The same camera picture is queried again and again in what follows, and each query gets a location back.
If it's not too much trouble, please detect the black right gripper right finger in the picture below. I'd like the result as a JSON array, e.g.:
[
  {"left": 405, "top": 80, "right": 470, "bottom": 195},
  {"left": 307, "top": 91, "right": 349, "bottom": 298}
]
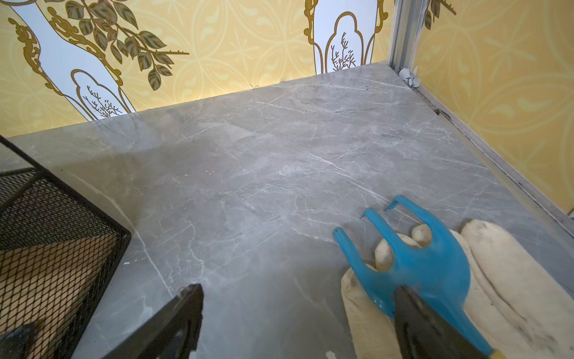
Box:
[{"left": 393, "top": 286, "right": 486, "bottom": 359}]

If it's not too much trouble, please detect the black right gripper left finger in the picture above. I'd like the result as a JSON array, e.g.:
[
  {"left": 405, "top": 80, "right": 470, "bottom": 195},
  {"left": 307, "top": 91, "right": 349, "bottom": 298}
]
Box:
[{"left": 106, "top": 284, "right": 204, "bottom": 358}]

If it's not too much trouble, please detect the blue garden hand rake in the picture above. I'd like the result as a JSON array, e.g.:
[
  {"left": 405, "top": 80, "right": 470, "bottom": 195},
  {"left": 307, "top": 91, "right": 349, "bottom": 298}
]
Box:
[{"left": 333, "top": 195, "right": 503, "bottom": 358}]

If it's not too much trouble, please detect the black wire mesh shelf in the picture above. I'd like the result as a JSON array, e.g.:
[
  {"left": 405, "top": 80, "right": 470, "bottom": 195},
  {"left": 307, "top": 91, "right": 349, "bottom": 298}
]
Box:
[{"left": 1, "top": 139, "right": 132, "bottom": 358}]

